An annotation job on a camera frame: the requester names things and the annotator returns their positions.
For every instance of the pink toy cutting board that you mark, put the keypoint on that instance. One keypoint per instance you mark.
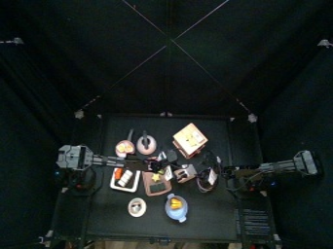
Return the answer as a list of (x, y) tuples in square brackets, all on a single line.
[(157, 184)]

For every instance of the grey frame corner bracket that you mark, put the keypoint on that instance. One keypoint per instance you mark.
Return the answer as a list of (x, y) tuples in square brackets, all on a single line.
[(252, 117), (18, 41), (324, 42), (79, 113)]

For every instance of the dark toy food piece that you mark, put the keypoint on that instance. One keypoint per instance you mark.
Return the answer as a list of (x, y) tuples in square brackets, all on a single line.
[(158, 187)]

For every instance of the white toy food piece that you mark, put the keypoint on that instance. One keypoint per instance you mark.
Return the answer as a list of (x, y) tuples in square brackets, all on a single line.
[(126, 178)]

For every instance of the white rectangular tray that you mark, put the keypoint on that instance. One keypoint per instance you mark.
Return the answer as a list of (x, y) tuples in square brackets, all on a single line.
[(125, 180)]

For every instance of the grey white toy food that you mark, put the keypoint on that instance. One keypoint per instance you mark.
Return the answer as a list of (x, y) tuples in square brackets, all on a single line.
[(137, 207)]

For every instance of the yellow star toy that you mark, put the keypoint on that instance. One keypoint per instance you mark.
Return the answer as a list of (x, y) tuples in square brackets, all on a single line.
[(156, 177)]

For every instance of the white toy cleaver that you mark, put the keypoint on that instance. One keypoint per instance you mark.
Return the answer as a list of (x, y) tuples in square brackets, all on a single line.
[(168, 173)]

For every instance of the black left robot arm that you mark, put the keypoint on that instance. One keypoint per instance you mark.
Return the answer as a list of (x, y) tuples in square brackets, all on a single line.
[(82, 158)]

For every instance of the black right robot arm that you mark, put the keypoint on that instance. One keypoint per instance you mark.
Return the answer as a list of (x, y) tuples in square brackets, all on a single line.
[(281, 167)]

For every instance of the blue toy pot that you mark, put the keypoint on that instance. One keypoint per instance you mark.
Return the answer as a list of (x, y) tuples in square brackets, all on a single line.
[(177, 207)]

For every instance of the wooden toy box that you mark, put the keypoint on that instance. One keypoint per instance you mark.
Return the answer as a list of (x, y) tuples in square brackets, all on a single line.
[(190, 139)]

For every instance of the pink toy frying pan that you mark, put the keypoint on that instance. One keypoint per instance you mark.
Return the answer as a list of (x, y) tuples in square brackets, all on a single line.
[(125, 147)]

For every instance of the small round beige plate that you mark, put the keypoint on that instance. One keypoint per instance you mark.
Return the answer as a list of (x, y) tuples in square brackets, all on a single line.
[(137, 207)]

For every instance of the toy fried eggs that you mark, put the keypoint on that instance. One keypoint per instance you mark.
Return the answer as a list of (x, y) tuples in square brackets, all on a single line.
[(125, 148)]

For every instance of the yellow toy food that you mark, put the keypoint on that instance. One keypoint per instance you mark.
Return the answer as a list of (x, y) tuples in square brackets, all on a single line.
[(176, 204)]

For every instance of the orange toy carrot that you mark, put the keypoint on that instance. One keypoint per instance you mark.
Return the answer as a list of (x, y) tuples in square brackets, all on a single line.
[(118, 173)]

